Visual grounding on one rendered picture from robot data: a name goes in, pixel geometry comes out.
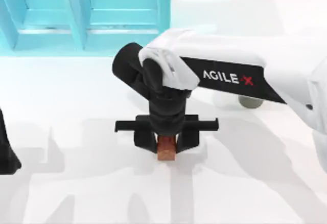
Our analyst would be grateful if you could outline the light blue rack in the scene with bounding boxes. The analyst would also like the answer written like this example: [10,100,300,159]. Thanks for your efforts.
[0,0,171,57]

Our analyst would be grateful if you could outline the grey round object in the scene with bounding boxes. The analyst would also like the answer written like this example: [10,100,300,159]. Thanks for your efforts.
[238,95,264,110]

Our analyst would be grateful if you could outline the brown wooden block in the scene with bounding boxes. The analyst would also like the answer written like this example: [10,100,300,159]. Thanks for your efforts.
[157,135,177,162]

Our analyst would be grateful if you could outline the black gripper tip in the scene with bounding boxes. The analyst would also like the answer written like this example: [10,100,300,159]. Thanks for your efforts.
[0,108,22,176]

